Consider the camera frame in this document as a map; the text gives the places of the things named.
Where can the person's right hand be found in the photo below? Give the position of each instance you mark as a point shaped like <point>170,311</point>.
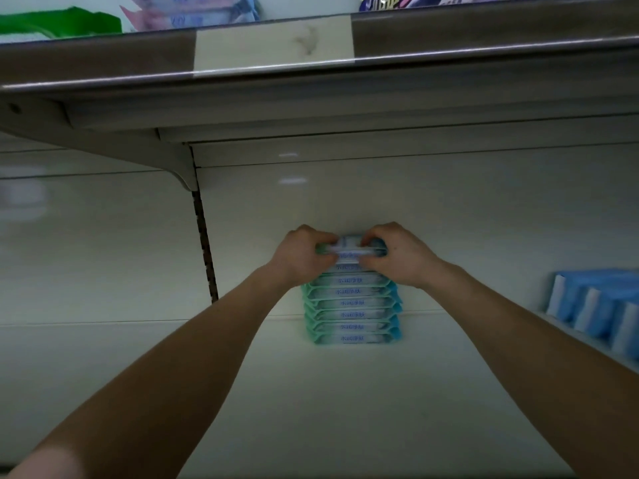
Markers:
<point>409,259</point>

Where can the person's left forearm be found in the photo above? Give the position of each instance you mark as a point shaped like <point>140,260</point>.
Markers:
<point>160,394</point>

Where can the metal store shelving unit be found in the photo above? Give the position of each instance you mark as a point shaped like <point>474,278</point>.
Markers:
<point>449,184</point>

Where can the stack of blue green packets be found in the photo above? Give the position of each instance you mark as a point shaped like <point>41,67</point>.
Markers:
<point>351,304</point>

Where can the person's right forearm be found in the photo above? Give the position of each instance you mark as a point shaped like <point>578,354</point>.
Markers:
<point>539,374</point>

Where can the person's left hand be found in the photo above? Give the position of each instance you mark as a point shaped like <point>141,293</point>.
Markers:
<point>298,259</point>

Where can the pink blue packet stack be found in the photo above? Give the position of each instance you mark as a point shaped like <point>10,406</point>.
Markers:
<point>190,10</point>

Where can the dark blue gold pad packet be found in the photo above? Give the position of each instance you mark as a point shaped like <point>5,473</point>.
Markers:
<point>449,0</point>

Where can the blue packaged goods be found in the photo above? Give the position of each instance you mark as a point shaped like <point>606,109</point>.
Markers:
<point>599,309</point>

